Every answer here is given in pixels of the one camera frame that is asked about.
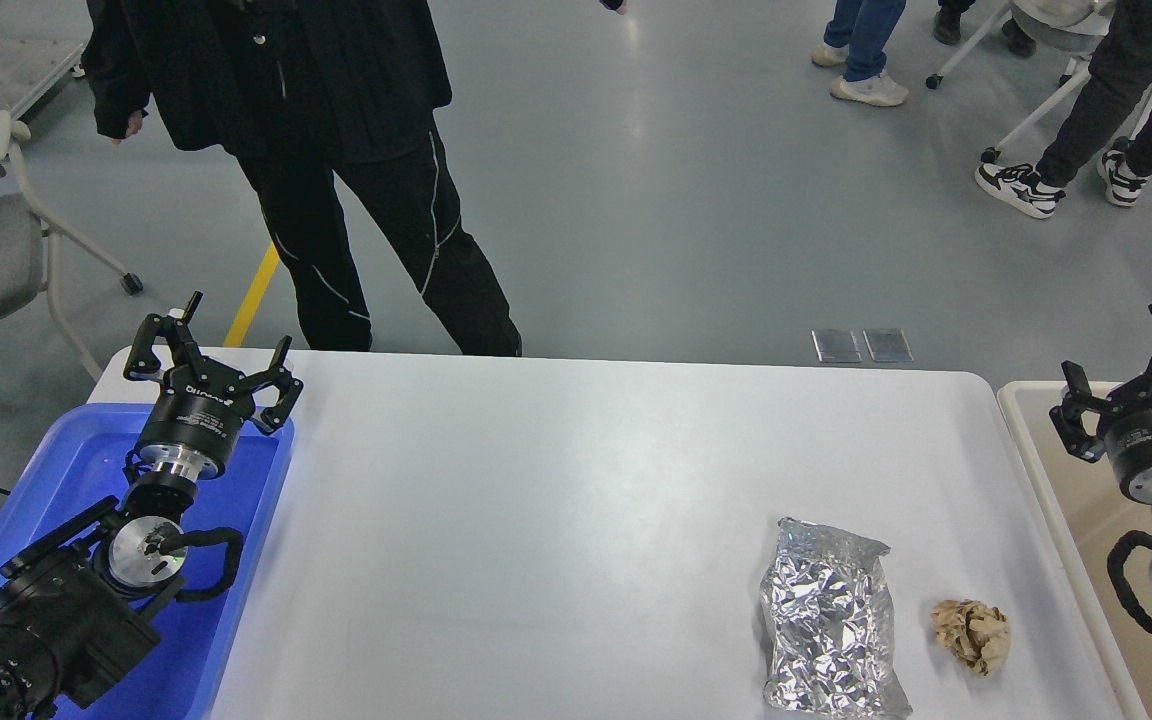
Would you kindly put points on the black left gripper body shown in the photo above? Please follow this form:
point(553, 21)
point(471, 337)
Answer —
point(194, 419)

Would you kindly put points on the left metal floor plate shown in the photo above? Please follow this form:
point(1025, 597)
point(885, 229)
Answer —
point(836, 346)

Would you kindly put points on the person in blue jeans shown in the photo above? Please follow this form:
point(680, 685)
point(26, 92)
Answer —
point(854, 39)

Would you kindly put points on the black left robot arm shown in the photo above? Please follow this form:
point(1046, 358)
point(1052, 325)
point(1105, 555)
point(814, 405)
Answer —
point(77, 604)

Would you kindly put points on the beige plastic bin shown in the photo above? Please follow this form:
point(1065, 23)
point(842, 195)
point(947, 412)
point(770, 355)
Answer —
point(1086, 513)

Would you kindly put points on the person in black trousers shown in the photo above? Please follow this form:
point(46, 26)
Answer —
point(1119, 75)

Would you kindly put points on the right metal floor plate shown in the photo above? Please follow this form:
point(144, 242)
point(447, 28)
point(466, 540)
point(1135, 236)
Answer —
point(888, 345)

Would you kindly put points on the metal floor plate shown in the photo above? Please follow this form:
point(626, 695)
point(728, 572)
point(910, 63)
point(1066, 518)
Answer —
point(888, 345)
point(836, 346)

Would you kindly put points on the person in black clothes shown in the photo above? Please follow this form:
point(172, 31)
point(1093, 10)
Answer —
point(306, 94)

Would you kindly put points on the crumpled brown paper ball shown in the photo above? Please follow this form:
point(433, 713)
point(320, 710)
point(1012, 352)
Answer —
point(977, 635)

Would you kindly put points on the silver foil bag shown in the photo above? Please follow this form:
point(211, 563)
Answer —
point(828, 606)

